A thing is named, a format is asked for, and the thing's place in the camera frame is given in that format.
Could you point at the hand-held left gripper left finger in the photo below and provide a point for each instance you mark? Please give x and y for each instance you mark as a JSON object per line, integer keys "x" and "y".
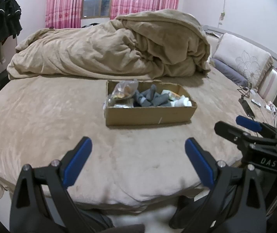
{"x": 77, "y": 160}

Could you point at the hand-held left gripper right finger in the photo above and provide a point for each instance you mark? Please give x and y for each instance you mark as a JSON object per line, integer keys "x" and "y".
{"x": 199, "y": 160}

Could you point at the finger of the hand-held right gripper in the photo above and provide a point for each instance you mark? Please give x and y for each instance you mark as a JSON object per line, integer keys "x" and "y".
{"x": 228, "y": 132}
{"x": 249, "y": 123}

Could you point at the white socks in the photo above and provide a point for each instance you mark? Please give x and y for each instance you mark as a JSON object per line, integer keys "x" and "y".
{"x": 183, "y": 101}

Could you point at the small colourful printed packet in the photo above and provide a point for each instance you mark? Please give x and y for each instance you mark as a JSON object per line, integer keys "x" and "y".
{"x": 171, "y": 94}

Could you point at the cardboard box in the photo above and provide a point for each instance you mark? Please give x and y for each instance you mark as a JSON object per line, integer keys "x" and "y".
{"x": 148, "y": 114}

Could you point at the grey socks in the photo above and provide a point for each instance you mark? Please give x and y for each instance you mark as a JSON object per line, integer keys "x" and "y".
{"x": 150, "y": 98}

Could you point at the clear bag of dried snacks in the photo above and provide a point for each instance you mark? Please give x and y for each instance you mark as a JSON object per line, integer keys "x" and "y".
{"x": 123, "y": 91}

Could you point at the black phone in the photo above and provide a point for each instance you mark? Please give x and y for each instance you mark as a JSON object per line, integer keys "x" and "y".
{"x": 248, "y": 108}

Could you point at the small grey remote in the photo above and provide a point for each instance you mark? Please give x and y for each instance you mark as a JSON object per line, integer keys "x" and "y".
{"x": 256, "y": 102}

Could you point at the pink striped white cushion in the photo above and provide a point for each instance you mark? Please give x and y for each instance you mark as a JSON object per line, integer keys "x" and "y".
{"x": 270, "y": 83}

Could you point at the person's right leg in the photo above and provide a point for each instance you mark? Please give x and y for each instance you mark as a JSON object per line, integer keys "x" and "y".
{"x": 189, "y": 213}

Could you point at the person's leg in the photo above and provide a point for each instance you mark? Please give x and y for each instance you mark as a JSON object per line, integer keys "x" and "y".
{"x": 189, "y": 213}
{"x": 97, "y": 219}

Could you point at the bed with beige sheet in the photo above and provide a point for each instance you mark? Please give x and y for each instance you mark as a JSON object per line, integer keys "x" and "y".
{"x": 43, "y": 116}

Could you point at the grey purple pillow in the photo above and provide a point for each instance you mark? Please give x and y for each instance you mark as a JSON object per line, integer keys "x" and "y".
{"x": 228, "y": 71}

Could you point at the person's left leg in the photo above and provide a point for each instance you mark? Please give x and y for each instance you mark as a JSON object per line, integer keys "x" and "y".
{"x": 97, "y": 219}

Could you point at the white floral pillow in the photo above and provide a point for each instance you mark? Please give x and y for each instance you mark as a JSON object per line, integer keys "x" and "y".
{"x": 243, "y": 58}

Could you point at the grey bed headboard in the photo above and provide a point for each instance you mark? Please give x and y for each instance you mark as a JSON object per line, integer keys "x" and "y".
{"x": 245, "y": 35}

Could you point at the beige crumpled blanket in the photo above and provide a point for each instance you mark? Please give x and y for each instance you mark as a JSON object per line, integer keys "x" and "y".
{"x": 109, "y": 43}

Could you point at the black hanging clothes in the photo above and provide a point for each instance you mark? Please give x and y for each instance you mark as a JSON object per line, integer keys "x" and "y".
{"x": 0, "y": 24}

